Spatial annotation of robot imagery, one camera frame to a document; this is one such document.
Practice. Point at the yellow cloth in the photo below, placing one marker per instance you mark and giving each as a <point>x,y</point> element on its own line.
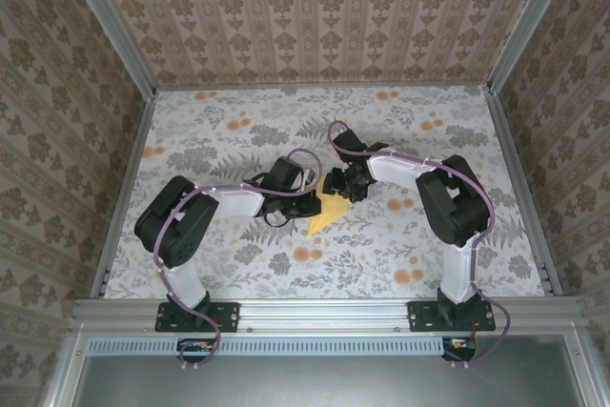
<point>331,211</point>

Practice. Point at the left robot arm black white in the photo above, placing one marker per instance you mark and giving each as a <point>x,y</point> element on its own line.
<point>181,235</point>

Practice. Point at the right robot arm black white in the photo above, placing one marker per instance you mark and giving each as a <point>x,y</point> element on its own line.
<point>457,211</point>

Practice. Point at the floral table covering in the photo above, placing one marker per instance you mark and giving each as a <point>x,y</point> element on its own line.
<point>333,273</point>

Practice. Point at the grey metal panel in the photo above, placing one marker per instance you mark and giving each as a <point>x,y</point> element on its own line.
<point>324,383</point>

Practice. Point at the thin aluminium rail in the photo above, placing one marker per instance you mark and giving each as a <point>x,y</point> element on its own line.
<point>324,87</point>

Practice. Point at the wide aluminium frame rail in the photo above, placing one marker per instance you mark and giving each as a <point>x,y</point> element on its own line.
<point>324,314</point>

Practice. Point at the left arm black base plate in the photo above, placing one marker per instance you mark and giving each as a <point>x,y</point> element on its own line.
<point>224,317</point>

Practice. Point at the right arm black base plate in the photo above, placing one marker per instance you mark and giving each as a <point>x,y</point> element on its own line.
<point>418,319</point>

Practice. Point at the left aluminium side rail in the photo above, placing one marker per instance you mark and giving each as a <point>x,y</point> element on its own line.
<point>126,188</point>

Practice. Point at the aluminium side rail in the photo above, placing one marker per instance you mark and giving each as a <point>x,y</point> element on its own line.
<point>522,188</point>
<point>126,188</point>

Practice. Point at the right aluminium side rail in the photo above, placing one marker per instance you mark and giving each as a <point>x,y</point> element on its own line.
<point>522,188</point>

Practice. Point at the right aluminium frame post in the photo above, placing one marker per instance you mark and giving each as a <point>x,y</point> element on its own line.
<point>526,26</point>

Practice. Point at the aluminium frame post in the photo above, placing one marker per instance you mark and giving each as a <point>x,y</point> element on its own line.
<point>526,26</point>
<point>113,26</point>

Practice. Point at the left aluminium frame post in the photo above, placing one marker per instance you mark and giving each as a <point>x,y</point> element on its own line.
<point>113,26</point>

